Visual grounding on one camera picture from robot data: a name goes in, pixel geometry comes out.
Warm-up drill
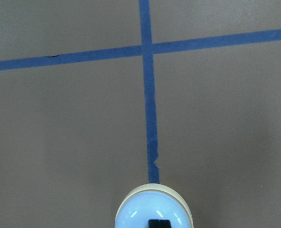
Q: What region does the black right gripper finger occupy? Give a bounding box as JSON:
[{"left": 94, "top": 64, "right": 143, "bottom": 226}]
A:
[{"left": 148, "top": 219, "right": 171, "bottom": 228}]

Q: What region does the blue tape line lengthwise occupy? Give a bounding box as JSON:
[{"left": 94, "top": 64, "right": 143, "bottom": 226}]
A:
[{"left": 139, "top": 0, "right": 160, "bottom": 184}]

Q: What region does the blue tape line crosswise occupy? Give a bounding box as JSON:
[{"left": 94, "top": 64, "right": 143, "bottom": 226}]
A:
[{"left": 0, "top": 28, "right": 281, "bottom": 72}]

